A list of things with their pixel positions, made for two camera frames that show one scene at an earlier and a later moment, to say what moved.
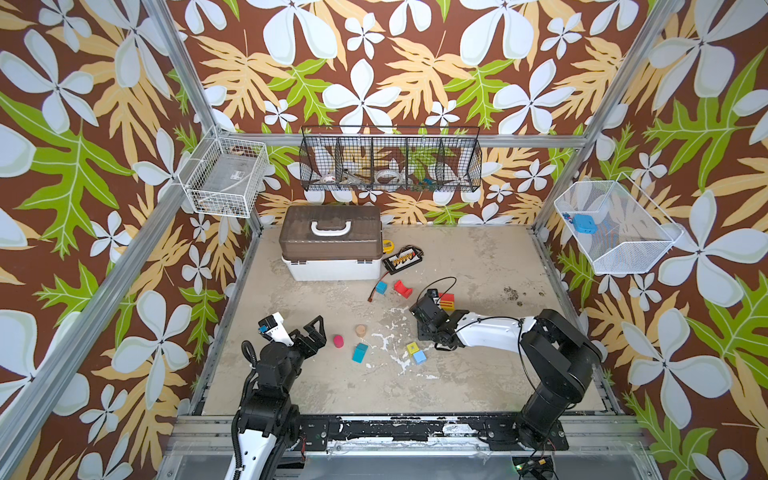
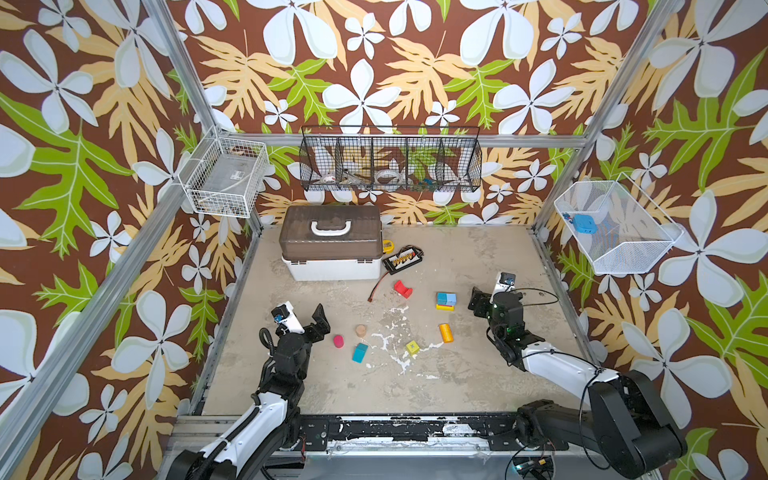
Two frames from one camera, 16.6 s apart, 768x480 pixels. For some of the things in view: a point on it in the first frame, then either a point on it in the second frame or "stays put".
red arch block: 400,287 stays put
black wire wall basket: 391,158 stays put
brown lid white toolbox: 329,243 stays put
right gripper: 430,318 → 489,306
